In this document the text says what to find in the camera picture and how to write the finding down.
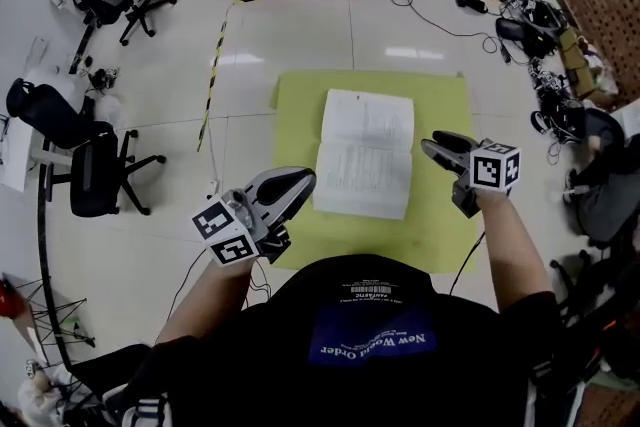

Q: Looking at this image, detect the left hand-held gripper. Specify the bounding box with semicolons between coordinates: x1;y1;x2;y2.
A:
191;166;318;269

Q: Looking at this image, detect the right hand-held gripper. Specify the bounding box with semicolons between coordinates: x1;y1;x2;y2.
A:
420;130;522;220

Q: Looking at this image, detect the person's left forearm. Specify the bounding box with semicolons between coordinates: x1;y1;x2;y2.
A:
154;254;257;347

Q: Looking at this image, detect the person's right forearm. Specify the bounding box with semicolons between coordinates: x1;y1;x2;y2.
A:
473;187;555;316

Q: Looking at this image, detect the green paper mat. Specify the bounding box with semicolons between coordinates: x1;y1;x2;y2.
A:
269;70;482;277

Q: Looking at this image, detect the black bag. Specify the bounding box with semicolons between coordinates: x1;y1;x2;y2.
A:
494;16;560;60

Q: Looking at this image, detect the yellow black hazard tape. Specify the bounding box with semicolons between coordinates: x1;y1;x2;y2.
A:
196;0;384;154

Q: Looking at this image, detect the brown cardboard box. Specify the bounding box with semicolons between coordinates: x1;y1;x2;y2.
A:
557;26;604;100

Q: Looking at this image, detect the person's black shirt torso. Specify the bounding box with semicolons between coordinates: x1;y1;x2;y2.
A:
69;253;609;427

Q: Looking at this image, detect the black chair base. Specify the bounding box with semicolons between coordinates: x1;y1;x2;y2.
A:
549;248;640;331

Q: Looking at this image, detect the black office chair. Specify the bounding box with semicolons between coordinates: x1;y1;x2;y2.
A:
5;77;167;219

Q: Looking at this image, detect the small electronic device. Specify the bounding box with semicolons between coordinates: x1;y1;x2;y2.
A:
88;66;122;90

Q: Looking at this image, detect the red object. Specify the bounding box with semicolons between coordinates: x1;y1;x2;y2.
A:
0;278;19;318

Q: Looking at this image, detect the white plastic bag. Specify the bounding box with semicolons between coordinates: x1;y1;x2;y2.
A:
17;358;79;427

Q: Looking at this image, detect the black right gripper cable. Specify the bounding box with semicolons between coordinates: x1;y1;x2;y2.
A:
448;229;487;297

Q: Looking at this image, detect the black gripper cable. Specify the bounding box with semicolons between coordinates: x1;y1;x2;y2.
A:
153;247;274;345
448;229;487;297

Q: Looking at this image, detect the pile of black cables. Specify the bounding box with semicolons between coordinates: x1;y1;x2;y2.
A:
528;58;589;166

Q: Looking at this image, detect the long black floor cable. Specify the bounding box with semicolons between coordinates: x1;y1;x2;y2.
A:
388;0;503;57

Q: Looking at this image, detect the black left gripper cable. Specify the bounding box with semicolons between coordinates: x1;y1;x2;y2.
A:
153;247;274;345

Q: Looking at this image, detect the black curved hose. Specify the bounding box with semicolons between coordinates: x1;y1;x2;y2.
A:
36;148;76;369

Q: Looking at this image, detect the black wire rack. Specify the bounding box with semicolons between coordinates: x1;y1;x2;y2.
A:
18;276;97;350

